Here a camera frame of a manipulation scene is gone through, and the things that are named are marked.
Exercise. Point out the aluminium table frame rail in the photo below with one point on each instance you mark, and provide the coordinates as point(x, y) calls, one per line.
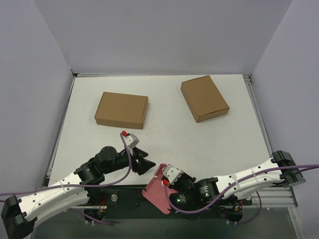
point(274, 196)

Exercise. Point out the brown cardboard box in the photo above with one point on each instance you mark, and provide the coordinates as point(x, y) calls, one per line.
point(204, 99)
point(122, 110)

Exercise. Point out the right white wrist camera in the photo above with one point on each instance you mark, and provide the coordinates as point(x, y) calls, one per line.
point(172, 174)

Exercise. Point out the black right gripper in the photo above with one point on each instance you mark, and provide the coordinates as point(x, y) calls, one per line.
point(175, 185)

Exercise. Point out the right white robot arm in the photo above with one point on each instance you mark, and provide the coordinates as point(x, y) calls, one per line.
point(279, 170)

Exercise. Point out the right brown cardboard box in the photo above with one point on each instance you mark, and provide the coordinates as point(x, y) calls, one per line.
point(204, 99)

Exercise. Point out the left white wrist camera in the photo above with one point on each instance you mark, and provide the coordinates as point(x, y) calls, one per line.
point(131, 140)

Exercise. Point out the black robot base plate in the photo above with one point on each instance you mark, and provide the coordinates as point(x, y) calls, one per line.
point(127, 202)

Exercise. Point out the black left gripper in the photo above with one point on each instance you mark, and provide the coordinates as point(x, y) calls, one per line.
point(136, 162)

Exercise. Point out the left brown cardboard box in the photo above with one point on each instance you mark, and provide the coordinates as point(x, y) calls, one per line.
point(122, 110)

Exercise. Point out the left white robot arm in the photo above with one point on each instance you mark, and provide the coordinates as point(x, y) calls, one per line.
point(21, 211)

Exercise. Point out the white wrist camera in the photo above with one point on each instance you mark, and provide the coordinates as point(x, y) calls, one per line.
point(172, 174)
point(131, 140)

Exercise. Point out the pink paper box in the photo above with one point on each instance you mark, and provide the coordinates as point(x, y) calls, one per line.
point(154, 192)

